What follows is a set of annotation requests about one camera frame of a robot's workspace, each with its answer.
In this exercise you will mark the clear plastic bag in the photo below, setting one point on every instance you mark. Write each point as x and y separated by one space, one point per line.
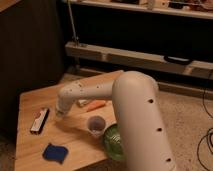
83 102

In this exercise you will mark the wooden shelf beam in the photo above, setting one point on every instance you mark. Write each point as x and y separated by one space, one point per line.
137 59

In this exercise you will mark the orange carrot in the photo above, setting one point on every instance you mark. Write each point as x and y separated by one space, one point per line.
95 105

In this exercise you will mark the metal pole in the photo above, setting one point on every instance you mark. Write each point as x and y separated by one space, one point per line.
75 37

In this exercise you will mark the green bowl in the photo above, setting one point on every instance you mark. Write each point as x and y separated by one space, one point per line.
112 143

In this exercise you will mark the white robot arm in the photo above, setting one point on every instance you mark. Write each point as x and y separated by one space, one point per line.
143 135

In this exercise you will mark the upper shelf with clutter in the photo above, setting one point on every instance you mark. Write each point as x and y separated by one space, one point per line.
149 7

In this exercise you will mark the black handle on beam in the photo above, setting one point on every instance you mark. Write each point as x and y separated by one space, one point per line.
179 61

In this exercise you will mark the blue sponge cloth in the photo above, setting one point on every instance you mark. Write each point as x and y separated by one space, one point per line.
55 153

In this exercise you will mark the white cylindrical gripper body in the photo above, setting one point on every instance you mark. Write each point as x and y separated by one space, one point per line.
62 109

